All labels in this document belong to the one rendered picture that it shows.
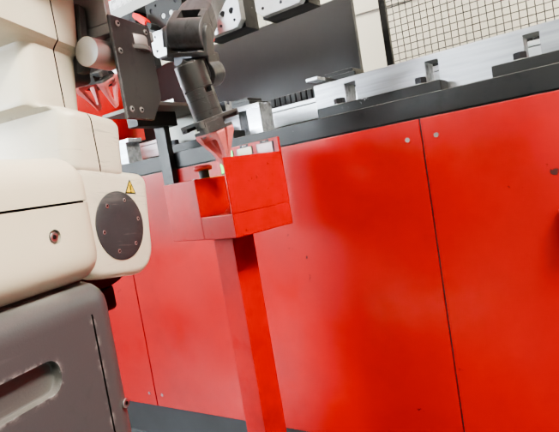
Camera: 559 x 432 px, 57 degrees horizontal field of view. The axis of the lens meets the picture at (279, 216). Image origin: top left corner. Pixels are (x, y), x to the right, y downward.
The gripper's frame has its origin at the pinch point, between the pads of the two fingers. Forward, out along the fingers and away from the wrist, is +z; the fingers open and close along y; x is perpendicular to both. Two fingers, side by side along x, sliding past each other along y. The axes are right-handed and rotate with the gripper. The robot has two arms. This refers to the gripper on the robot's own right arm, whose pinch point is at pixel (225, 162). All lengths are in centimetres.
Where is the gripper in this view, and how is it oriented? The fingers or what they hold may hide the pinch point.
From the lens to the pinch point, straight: 100.7
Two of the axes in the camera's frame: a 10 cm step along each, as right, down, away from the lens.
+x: -7.3, 0.9, 6.8
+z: 3.3, 9.1, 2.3
